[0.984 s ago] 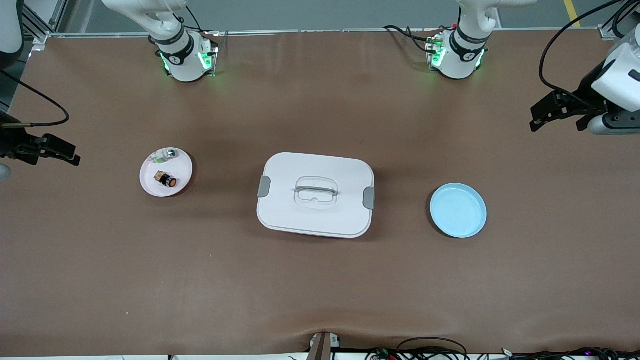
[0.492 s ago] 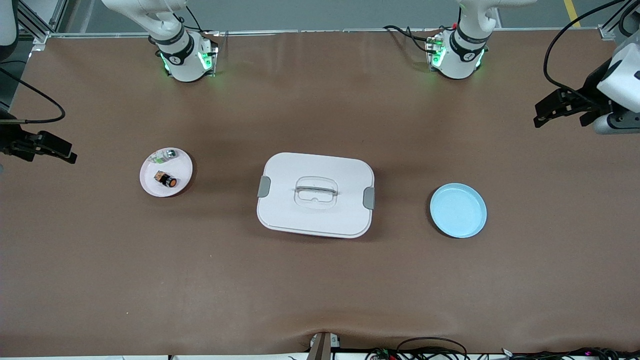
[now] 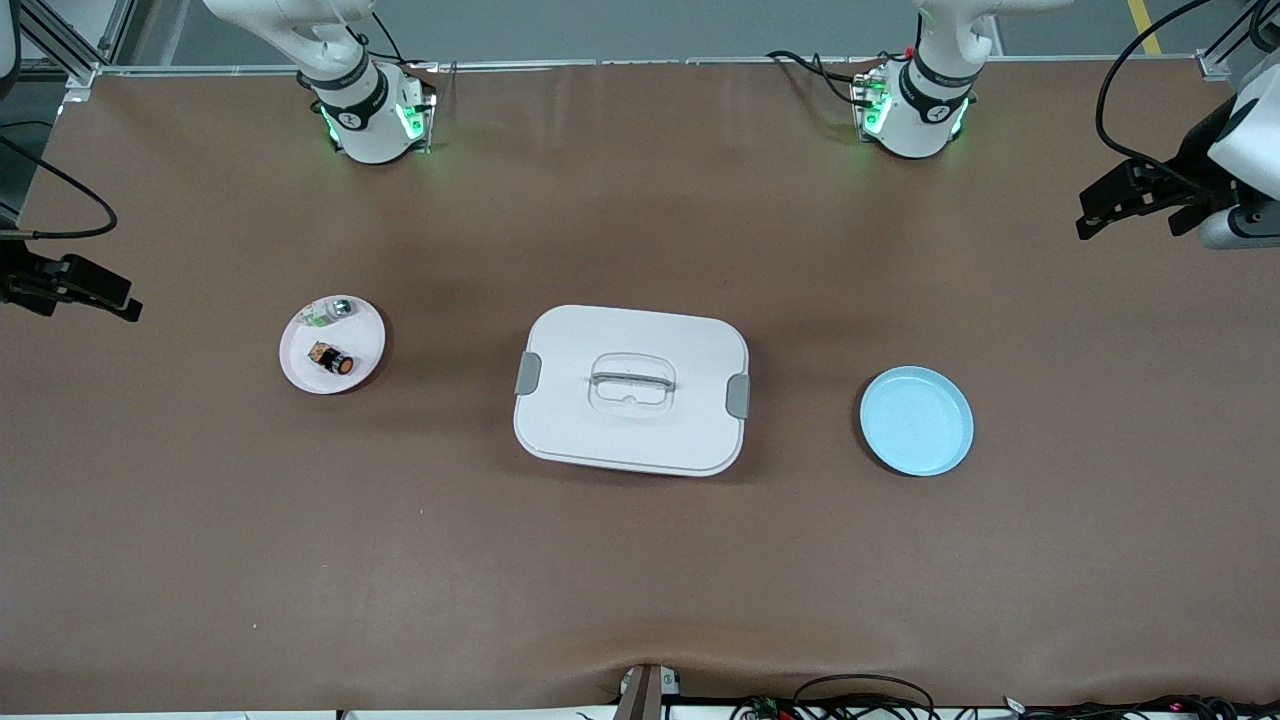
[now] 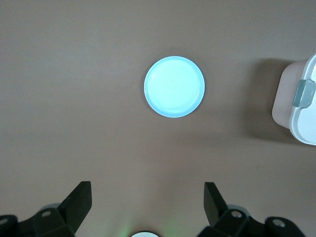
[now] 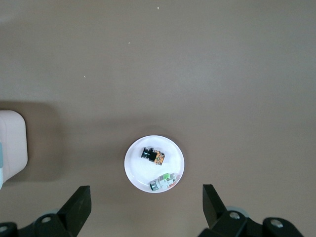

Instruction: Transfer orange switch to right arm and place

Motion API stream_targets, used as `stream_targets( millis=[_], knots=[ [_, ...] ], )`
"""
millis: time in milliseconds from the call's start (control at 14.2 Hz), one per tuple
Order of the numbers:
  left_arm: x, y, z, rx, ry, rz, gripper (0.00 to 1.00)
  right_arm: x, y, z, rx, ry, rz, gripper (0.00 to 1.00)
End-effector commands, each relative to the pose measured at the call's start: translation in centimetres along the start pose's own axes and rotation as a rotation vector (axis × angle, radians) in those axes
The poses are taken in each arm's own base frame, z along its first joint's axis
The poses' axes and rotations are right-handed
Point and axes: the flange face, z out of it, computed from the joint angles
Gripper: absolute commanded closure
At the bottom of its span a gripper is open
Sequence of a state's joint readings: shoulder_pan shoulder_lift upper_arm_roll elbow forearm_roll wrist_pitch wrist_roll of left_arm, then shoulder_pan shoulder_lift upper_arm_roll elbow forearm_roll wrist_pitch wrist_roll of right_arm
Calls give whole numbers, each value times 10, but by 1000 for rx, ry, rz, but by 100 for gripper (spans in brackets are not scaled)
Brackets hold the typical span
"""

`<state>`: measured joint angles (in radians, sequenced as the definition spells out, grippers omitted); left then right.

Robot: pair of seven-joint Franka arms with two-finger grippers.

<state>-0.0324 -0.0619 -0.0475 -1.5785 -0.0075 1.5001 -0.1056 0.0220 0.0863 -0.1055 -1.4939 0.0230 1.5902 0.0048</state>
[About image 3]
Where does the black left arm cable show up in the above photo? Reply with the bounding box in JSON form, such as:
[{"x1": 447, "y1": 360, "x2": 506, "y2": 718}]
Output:
[{"x1": 1095, "y1": 0, "x2": 1280, "y2": 196}]

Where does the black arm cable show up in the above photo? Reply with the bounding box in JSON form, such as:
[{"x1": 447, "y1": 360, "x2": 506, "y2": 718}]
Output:
[
  {"x1": 1095, "y1": 0, "x2": 1280, "y2": 196},
  {"x1": 0, "y1": 125, "x2": 119, "y2": 241}
]

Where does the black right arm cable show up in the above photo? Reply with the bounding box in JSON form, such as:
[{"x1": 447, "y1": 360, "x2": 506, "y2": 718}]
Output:
[{"x1": 0, "y1": 125, "x2": 119, "y2": 241}]

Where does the black base cable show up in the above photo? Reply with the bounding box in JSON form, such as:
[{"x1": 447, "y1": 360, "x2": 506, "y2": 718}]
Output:
[{"x1": 768, "y1": 50, "x2": 881, "y2": 106}]

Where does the brown camera mount bracket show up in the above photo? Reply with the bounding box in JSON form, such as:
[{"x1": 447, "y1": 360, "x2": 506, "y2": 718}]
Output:
[{"x1": 612, "y1": 663, "x2": 683, "y2": 720}]

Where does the black cable bundle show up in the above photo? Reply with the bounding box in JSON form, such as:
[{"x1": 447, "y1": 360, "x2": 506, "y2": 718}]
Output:
[{"x1": 730, "y1": 673, "x2": 1280, "y2": 720}]

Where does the pink round plate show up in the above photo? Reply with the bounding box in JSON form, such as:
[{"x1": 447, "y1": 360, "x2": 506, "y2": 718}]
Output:
[{"x1": 279, "y1": 295, "x2": 387, "y2": 395}]

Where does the white lidded storage box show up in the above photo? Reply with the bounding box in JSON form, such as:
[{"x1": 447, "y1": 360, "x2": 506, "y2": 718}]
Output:
[{"x1": 513, "y1": 304, "x2": 751, "y2": 478}]

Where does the clear box lid handle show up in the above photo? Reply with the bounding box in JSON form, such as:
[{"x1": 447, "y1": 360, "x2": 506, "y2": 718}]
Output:
[{"x1": 586, "y1": 352, "x2": 678, "y2": 413}]

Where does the light blue round plate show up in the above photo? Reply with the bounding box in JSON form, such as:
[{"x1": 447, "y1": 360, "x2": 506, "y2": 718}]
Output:
[{"x1": 860, "y1": 366, "x2": 975, "y2": 477}]

